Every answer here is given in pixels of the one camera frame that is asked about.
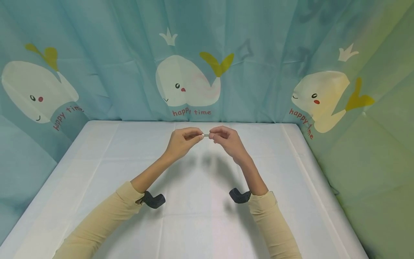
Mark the person's left hand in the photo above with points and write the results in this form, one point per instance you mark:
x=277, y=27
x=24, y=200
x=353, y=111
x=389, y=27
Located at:
x=179, y=143

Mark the person's right hand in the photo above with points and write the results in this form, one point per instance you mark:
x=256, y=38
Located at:
x=230, y=143

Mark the person's left index finger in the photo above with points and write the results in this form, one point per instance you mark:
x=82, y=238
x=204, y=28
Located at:
x=193, y=130

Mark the person's left thumb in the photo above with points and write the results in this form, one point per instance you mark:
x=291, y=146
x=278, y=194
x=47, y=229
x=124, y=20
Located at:
x=196, y=137

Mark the person's right fingers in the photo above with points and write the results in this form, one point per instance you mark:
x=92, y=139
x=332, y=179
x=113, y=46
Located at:
x=220, y=130

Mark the person's right thumb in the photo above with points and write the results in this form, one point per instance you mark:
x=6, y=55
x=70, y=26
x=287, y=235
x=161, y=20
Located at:
x=216, y=137

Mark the person's right forearm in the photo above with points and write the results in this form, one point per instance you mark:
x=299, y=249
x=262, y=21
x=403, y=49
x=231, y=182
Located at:
x=268, y=212

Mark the person's left forearm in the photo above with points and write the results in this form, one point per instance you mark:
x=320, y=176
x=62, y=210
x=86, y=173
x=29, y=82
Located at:
x=113, y=212

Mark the black wrist band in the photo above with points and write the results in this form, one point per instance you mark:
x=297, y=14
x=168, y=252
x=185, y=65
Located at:
x=240, y=196
x=152, y=199

